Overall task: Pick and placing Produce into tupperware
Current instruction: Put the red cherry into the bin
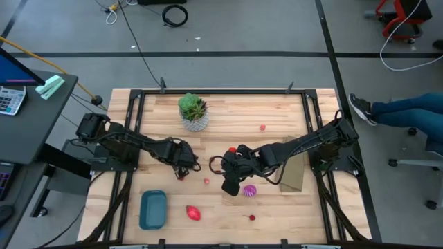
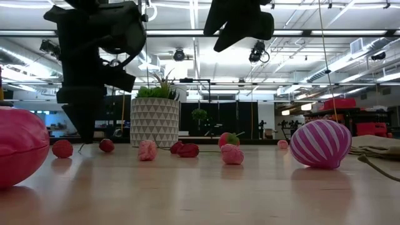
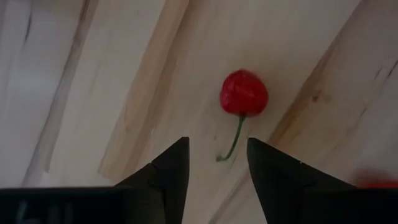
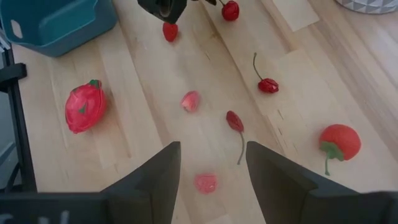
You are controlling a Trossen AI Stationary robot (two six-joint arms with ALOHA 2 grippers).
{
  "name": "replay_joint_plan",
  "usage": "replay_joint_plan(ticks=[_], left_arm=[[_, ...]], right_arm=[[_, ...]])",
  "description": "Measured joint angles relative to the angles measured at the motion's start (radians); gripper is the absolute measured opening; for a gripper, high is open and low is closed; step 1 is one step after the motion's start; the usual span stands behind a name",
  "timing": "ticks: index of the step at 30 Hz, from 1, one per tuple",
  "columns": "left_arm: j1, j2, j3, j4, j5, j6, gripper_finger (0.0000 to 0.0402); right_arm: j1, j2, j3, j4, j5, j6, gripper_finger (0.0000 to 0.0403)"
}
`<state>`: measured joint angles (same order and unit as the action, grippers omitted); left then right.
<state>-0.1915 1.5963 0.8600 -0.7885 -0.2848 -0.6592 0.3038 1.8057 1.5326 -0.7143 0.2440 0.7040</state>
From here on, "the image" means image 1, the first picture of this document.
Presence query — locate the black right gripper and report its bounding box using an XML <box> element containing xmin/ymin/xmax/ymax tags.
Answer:
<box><xmin>219</xmin><ymin>144</ymin><xmax>265</xmax><ymax>197</ymax></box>

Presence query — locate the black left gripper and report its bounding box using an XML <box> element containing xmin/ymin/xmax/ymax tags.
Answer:
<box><xmin>168</xmin><ymin>137</ymin><xmax>202</xmax><ymax>181</ymax></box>

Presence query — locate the large red toy strawberry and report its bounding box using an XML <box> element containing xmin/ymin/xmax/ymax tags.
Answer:
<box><xmin>186</xmin><ymin>205</ymin><xmax>202</xmax><ymax>222</ymax></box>

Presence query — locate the teal plastic tupperware container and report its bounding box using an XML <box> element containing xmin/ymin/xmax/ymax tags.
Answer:
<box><xmin>138</xmin><ymin>190</ymin><xmax>168</xmax><ymax>231</ymax></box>

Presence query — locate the succulent in white patterned pot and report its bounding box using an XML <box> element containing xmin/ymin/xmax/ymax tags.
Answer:
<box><xmin>177</xmin><ymin>92</ymin><xmax>210</xmax><ymax>133</ymax></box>

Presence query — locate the tan cardboard piece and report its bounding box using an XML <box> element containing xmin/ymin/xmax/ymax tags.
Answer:
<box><xmin>275</xmin><ymin>135</ymin><xmax>305</xmax><ymax>193</ymax></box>

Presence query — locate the black desk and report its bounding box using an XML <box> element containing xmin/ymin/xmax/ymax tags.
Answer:
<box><xmin>0</xmin><ymin>70</ymin><xmax>79</xmax><ymax>165</ymax></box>

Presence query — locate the mint green stapler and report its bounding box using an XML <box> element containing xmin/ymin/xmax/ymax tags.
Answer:
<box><xmin>35</xmin><ymin>75</ymin><xmax>66</xmax><ymax>100</ymax></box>

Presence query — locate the black box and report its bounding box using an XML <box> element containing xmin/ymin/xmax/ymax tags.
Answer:
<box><xmin>137</xmin><ymin>0</ymin><xmax>188</xmax><ymax>6</ymax></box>

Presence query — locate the black keyboard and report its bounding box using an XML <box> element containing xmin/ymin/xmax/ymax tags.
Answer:
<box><xmin>0</xmin><ymin>161</ymin><xmax>15</xmax><ymax>201</ymax></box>

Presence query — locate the grey office chair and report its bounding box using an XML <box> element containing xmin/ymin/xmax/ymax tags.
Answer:
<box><xmin>387</xmin><ymin>127</ymin><xmax>443</xmax><ymax>210</ymax></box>

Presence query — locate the grey desk calculator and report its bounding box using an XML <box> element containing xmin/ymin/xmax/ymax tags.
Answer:
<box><xmin>0</xmin><ymin>85</ymin><xmax>27</xmax><ymax>116</ymax></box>

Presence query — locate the person's leg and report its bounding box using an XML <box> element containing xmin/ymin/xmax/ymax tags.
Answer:
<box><xmin>372</xmin><ymin>92</ymin><xmax>443</xmax><ymax>145</ymax></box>

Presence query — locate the computer monitor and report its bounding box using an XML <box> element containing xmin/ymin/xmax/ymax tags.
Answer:
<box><xmin>0</xmin><ymin>46</ymin><xmax>46</xmax><ymax>87</ymax></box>

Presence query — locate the red and black cart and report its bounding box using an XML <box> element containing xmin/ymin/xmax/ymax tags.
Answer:
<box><xmin>363</xmin><ymin>0</ymin><xmax>433</xmax><ymax>44</ymax></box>

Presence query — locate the black metal table frame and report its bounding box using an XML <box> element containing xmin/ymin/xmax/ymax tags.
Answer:
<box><xmin>78</xmin><ymin>81</ymin><xmax>373</xmax><ymax>249</ymax></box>

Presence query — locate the black desk leg frame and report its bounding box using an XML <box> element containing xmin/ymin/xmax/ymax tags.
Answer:
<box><xmin>29</xmin><ymin>143</ymin><xmax>93</xmax><ymax>219</ymax></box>

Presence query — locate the black floor cable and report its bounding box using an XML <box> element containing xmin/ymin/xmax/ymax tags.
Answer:
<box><xmin>116</xmin><ymin>0</ymin><xmax>163</xmax><ymax>88</ymax></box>

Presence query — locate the coiled black cable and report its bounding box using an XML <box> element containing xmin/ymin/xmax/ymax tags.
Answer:
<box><xmin>161</xmin><ymin>3</ymin><xmax>190</xmax><ymax>28</ymax></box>

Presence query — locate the short white cable loop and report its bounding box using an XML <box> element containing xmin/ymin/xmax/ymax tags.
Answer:
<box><xmin>105</xmin><ymin>8</ymin><xmax>118</xmax><ymax>26</ymax></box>

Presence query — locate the yellow cable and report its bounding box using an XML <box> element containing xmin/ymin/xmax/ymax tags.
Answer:
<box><xmin>0</xmin><ymin>35</ymin><xmax>108</xmax><ymax>111</ymax></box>

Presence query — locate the white floor cable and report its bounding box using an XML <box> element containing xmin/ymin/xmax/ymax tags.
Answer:
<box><xmin>379</xmin><ymin>0</ymin><xmax>443</xmax><ymax>73</ymax></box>

